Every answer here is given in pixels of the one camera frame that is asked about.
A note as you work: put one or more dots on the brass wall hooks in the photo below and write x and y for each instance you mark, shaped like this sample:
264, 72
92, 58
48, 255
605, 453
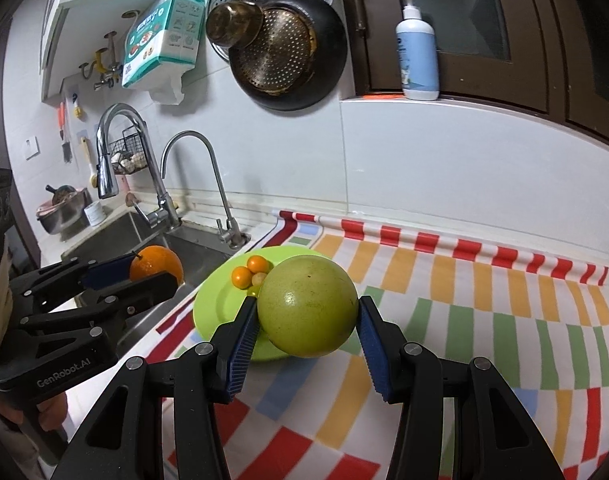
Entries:
102, 62

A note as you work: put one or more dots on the metal bowl with pan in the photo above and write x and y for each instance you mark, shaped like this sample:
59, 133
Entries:
62, 210

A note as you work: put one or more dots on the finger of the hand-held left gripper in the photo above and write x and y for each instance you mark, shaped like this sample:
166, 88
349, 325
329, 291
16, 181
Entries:
109, 269
149, 285

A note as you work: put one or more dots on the stainless steel sink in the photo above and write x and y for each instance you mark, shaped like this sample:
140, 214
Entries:
104, 235

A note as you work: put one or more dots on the large orange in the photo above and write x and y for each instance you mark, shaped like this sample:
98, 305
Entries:
157, 262

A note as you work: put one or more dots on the small tangerine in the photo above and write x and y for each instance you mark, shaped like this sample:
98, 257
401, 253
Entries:
242, 276
258, 263

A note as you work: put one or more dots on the white cup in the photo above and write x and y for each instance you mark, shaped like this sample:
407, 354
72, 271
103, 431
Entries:
95, 214

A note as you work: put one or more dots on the thin gooseneck faucet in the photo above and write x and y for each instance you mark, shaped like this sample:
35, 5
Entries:
219, 180

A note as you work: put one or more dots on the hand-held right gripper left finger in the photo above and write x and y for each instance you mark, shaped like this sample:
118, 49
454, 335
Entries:
242, 355

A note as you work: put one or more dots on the chrome kitchen faucet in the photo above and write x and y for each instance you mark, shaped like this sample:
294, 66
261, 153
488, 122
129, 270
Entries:
149, 160

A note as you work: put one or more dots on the orange hanging peeler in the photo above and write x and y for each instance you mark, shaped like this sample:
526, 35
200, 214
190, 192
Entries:
63, 120

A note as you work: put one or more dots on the small brown fruit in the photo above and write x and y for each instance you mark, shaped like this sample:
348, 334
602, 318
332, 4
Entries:
259, 278

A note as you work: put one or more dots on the yellow-green round fruit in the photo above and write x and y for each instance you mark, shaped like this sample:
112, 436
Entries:
307, 305

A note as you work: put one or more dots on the black frying pan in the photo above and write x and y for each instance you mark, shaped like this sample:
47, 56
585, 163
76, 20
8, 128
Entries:
284, 60

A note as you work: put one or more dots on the person's left hand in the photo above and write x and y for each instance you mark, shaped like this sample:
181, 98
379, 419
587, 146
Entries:
52, 410

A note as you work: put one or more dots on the white light switch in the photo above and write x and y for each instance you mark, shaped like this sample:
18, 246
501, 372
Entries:
32, 148

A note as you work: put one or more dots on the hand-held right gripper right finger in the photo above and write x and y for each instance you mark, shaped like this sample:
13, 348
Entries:
374, 355

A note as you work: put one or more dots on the hanging dish brush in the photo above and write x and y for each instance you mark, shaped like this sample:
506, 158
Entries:
90, 165

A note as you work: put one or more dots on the lime green plate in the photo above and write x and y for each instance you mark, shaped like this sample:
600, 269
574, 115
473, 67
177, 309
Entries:
214, 310

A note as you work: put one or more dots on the striped colourful table mat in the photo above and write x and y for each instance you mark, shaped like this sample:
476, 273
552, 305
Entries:
459, 310

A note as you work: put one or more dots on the paper towel pack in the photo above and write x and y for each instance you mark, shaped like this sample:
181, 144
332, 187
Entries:
159, 45

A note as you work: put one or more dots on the white pump bottle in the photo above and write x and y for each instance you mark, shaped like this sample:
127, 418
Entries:
417, 60

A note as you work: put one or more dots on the small copper saucepan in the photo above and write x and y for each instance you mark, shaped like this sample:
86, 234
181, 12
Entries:
232, 25

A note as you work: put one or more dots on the dark wooden window frame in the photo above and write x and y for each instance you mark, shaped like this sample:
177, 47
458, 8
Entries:
534, 60

